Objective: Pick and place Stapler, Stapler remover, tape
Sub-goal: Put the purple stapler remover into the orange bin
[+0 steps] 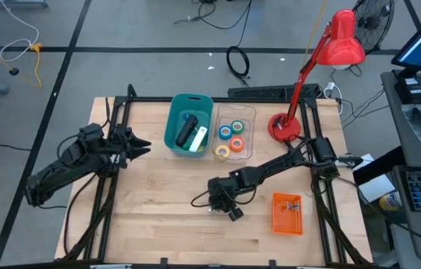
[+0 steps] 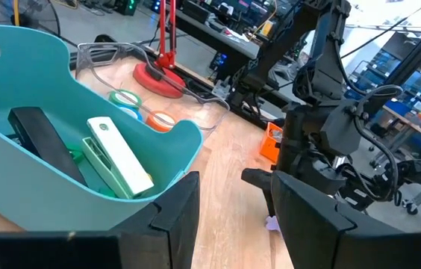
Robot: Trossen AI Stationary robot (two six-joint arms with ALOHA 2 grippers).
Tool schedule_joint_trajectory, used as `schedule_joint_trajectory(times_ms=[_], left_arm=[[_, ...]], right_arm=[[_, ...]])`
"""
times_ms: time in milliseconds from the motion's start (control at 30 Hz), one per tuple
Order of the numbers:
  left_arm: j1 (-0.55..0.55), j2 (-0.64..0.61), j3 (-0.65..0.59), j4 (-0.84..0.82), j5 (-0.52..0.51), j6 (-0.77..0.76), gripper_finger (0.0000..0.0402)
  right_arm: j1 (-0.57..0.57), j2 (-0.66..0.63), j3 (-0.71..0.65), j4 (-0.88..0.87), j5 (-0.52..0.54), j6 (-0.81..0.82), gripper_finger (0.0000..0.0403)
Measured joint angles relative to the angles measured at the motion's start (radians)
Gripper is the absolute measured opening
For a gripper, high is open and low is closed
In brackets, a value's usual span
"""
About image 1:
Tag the yellow wipes canister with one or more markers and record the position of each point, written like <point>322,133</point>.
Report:
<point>389,201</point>

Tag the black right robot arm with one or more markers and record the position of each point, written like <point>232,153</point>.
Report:
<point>277,164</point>

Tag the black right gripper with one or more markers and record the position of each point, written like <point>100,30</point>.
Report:
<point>223,194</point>

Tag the white power adapter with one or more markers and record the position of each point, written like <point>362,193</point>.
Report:
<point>330,86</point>

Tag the green tape roll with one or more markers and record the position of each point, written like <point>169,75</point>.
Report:
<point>232,127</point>

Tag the black floor fan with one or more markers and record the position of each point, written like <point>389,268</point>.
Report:
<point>376,22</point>

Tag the clear plastic container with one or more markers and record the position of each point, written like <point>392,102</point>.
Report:
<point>246,112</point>

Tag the large mint green stapler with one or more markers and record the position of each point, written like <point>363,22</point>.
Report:
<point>198,139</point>

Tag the yellow tape roll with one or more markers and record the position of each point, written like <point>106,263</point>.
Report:
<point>216,151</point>

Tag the orange tape roll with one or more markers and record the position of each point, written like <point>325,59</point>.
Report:
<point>231,144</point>

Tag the grey side desk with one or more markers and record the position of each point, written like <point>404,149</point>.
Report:
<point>393,123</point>

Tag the orange mesh basket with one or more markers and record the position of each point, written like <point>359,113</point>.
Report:
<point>289,224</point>

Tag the black round floor disc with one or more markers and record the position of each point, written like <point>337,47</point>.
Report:
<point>14,71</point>

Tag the white box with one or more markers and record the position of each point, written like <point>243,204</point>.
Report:
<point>376,188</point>

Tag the black table edge clamp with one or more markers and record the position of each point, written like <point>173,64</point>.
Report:
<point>272,264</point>
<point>163,263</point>

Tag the black mini computer box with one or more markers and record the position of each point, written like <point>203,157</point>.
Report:
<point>415,89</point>

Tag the black power strip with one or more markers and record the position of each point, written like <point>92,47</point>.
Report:
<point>255,92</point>

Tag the red desk lamp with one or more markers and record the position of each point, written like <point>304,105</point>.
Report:
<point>341,41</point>

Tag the teal plastic bin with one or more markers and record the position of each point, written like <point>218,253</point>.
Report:
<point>175,112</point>

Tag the black stapler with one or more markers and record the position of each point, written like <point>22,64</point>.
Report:
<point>186,132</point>

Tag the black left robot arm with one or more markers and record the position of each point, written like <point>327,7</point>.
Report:
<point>57,172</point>

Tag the black metal table frame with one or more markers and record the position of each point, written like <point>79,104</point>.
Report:
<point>309,101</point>

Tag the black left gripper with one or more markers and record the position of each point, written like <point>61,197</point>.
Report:
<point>121,143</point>

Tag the blue mini stapler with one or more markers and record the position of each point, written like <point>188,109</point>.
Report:
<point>186,117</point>

